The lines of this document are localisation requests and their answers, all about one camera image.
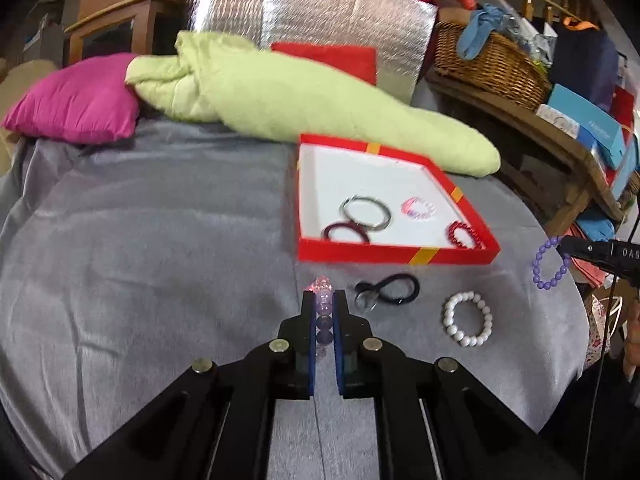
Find pink clear bead bracelet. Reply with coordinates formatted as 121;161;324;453
402;196;437;221

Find floral paper bag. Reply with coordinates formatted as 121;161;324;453
584;294;626;372

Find wicker basket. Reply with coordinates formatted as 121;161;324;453
432;22;552;112

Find salmon pink bags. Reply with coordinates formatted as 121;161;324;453
565;220;618;288

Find black hair tie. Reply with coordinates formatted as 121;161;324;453
354;274;421;310

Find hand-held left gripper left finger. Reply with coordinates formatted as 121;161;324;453
65;290;321;480

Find silver metal bangle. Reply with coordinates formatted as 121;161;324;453
340;193;392;231

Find black cable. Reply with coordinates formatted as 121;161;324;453
586;282;623;461

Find red bead bracelet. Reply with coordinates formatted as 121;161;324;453
445;220;486;251

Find wooden bench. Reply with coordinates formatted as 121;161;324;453
425;70;640;237

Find clear lilac bead bracelet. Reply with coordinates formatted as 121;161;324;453
302;274;335;361

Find light blue cardboard box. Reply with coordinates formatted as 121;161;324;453
547;84;629;170

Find light green quilt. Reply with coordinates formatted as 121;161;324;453
125;30;502;177

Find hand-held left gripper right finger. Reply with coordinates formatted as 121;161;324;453
334;290;566;480

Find dark red bangle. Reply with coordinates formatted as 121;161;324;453
322;220;372;246

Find person's right hand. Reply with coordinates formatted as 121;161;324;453
621;305;640;382

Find silver foil insulated box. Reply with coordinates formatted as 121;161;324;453
187;0;437;102

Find red paper bag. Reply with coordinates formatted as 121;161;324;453
611;85;637;133

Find navy blue bag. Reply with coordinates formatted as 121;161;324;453
550;20;619;107

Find blue cloth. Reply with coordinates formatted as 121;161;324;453
456;6;517;61

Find white patterned box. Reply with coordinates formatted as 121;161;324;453
537;104;584;137

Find white bead bracelet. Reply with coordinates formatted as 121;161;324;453
442;291;495;348

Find purple bead bracelet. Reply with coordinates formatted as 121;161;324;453
531;236;572;291

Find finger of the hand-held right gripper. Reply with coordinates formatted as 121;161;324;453
557;236;613;268

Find red shallow cardboard box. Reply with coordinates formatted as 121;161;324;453
296;132;502;266

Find wooden cabinet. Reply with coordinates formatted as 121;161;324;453
64;0;168;67

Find magenta pillow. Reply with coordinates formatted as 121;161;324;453
2;52;142;144

